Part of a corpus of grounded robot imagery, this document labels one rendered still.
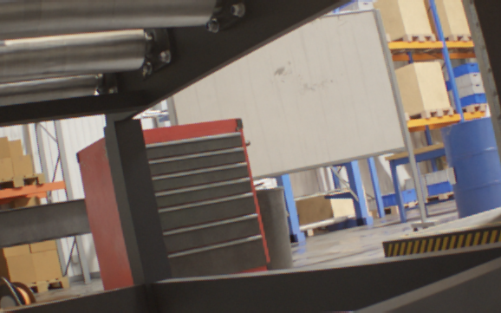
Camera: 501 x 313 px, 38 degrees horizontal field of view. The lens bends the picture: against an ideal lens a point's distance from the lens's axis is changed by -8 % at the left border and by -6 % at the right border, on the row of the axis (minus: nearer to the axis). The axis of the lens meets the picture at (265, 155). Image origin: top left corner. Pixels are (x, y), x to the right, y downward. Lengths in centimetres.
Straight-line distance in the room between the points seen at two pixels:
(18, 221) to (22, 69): 493
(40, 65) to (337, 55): 494
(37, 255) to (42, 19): 930
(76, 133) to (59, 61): 1056
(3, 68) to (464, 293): 102
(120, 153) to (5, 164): 864
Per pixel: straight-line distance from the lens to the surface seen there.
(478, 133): 670
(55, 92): 182
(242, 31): 140
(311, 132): 612
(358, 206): 1150
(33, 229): 642
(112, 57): 156
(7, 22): 120
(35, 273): 1043
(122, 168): 186
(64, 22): 123
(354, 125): 622
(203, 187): 360
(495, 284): 79
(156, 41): 162
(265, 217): 505
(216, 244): 361
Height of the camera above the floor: 44
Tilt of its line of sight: 4 degrees up
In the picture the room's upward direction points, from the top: 12 degrees counter-clockwise
